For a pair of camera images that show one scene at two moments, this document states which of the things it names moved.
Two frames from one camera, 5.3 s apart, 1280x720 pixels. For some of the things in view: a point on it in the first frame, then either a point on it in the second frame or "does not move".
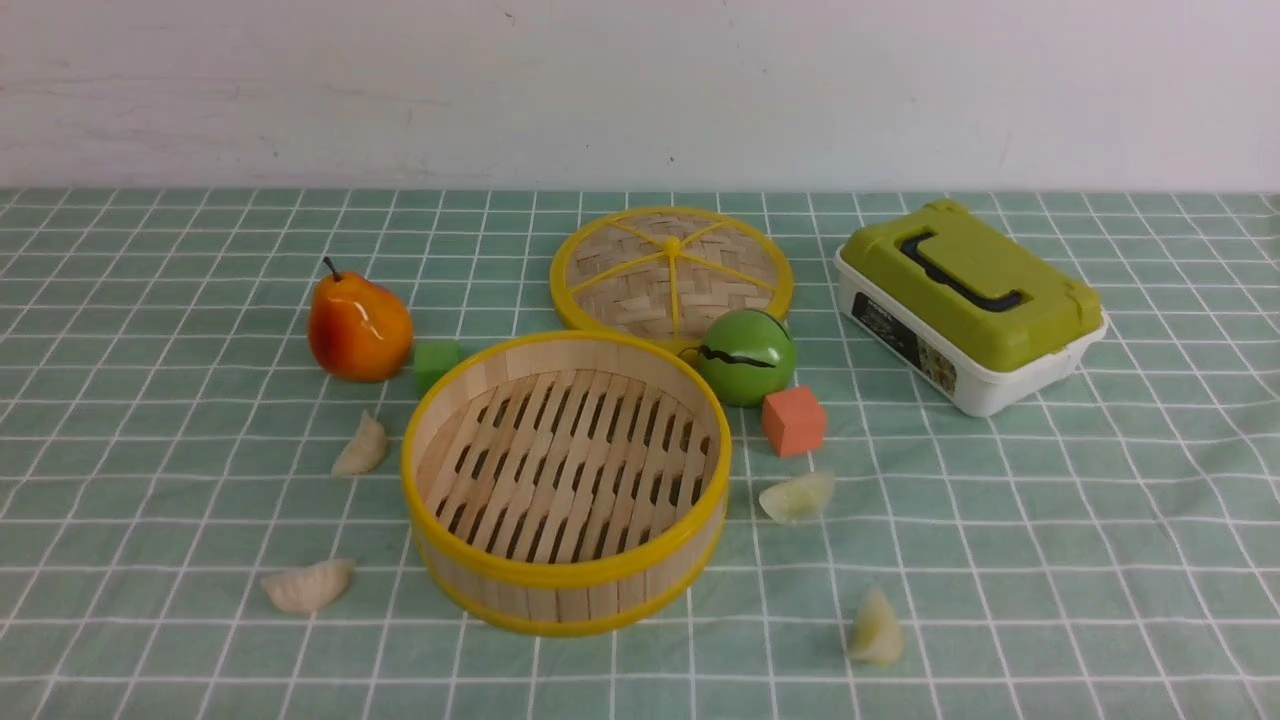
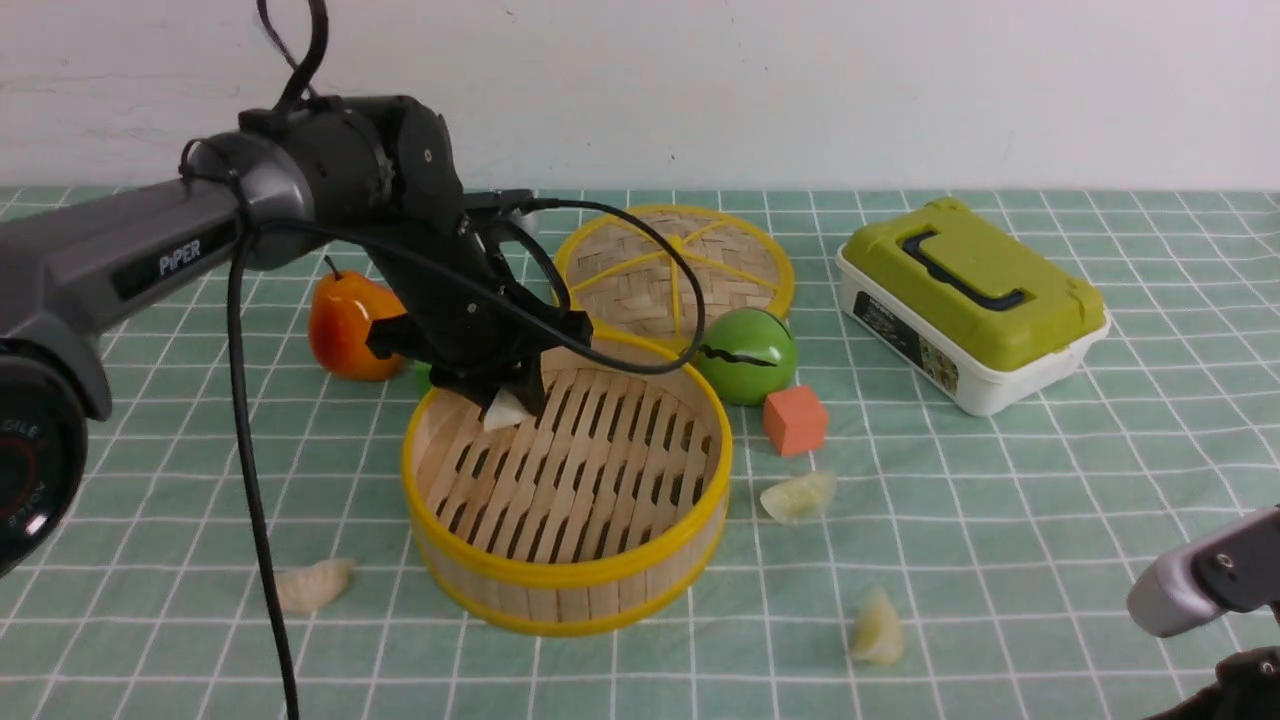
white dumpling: [310, 589] does not move
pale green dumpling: [801, 499] does not move
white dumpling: [367, 450] -> [503, 412]
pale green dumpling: [878, 637] does not move
